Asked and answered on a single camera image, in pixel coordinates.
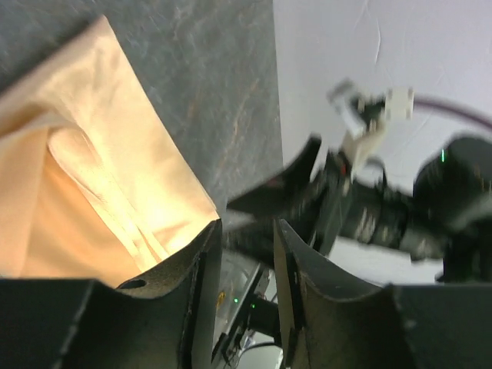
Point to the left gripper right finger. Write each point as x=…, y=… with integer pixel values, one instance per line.
x=332, y=319

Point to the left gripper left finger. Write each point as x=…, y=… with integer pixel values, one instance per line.
x=163, y=318

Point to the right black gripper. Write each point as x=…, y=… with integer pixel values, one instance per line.
x=348, y=208

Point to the peach satin napkin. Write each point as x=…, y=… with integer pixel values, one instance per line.
x=92, y=184

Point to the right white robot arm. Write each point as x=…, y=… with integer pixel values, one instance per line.
x=446, y=217

